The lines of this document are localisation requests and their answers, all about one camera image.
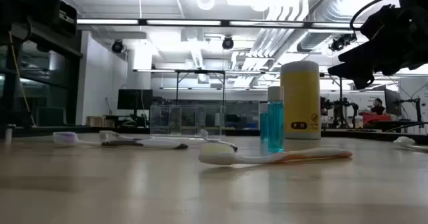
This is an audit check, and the black computer monitor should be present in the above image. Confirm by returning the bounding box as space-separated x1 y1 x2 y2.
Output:
117 89 154 118

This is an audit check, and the black bar with light strips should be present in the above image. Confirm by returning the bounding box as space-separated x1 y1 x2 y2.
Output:
76 17 365 30

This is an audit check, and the orange white toothbrush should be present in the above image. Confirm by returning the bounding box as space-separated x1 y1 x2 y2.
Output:
393 136 428 152
198 142 354 167

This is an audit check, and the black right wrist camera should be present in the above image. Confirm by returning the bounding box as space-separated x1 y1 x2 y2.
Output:
359 3 404 41

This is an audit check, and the yellow power cable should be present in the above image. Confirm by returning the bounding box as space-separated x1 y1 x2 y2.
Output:
8 29 37 127

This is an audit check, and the yellow canister white lid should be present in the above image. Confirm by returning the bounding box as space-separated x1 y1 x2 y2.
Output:
280 60 322 140

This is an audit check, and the white ring lamp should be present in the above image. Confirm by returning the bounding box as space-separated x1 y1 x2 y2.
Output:
196 0 215 11

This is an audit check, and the grey office chair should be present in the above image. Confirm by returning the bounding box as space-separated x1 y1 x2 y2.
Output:
35 106 68 127

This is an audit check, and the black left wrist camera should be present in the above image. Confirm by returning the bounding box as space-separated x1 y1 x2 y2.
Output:
57 0 78 37

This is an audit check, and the black aluminium table frame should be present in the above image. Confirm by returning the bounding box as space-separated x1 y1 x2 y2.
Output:
0 125 428 144

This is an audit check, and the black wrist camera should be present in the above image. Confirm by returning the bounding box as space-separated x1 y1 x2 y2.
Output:
359 3 404 41
57 0 78 37

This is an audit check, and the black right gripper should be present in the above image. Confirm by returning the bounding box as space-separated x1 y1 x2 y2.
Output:
327 0 428 90

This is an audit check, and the clear acrylic organizer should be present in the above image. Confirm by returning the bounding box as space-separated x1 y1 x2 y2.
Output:
149 104 227 139

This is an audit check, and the red container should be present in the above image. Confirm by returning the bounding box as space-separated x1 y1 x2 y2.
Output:
360 112 392 124

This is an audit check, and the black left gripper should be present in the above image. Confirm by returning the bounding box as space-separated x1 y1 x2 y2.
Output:
0 0 66 46

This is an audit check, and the black workstation frame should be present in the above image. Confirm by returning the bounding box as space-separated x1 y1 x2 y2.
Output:
320 72 345 128
175 69 227 106

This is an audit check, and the blue mouthwash bottle white cap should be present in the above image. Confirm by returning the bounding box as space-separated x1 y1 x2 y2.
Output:
267 86 285 153

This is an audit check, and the small white post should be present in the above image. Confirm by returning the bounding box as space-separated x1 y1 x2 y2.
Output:
3 123 16 143

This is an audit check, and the black monitor on arm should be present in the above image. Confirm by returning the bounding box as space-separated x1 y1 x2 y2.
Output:
384 88 424 128

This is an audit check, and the person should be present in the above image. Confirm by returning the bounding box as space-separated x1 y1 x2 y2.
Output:
369 98 386 115

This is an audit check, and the black track spotlight cluster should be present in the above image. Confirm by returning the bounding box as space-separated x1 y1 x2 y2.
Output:
329 32 358 53

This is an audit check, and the light wooden crate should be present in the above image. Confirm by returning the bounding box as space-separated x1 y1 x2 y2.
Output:
86 116 116 128

